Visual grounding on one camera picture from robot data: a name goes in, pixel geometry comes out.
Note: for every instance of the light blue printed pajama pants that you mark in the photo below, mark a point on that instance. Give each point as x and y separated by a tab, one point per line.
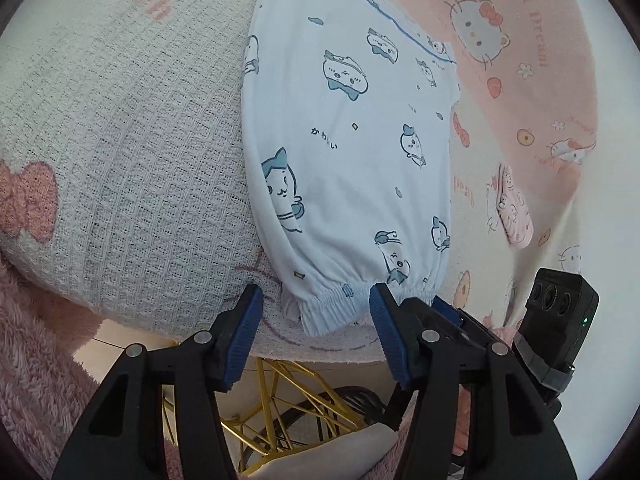
350	160

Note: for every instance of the pink fuzzy robe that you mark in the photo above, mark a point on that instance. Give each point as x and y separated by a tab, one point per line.
40	360

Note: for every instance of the pink white cat-print blanket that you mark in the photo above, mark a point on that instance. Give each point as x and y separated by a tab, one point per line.
125	135

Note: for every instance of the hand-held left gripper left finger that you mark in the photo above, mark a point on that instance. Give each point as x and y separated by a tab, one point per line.
245	340

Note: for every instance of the pink printed pajama garment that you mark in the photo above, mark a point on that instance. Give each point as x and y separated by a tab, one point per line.
515	210

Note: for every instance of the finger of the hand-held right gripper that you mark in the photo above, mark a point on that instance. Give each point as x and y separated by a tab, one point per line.
447	310

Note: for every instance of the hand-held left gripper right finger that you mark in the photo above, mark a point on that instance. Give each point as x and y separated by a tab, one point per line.
387	340

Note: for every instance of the beige cushion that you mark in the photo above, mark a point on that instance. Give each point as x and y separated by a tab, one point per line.
350	447

